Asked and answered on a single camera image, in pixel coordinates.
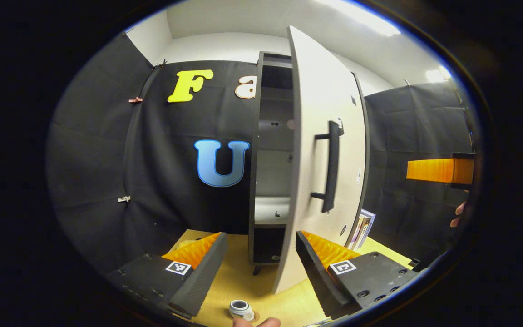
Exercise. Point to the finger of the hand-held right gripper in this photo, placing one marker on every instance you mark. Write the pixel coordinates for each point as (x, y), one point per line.
(438, 170)

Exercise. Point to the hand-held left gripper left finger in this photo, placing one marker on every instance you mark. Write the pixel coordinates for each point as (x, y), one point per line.
(204, 277)

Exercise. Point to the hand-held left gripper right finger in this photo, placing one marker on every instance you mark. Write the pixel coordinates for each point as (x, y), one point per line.
(316, 277)

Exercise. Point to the white bottle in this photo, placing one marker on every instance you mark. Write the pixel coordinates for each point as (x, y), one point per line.
(241, 311)

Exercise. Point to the round brown coaster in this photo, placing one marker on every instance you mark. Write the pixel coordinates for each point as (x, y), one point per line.
(256, 319)

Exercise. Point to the dark grey cabinet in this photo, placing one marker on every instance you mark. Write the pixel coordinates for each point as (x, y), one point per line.
(273, 170)

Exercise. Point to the pale yellow object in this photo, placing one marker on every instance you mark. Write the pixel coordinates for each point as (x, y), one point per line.
(184, 243)

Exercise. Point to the upright book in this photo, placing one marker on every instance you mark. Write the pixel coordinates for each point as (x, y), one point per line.
(357, 231)
(371, 218)

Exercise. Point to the ceiling light panel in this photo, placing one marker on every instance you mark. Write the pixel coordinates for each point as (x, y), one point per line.
(438, 74)

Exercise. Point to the silver clip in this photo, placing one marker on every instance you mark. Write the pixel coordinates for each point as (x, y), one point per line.
(124, 199)

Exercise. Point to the copper clip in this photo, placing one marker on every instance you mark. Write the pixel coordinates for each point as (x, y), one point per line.
(135, 99)

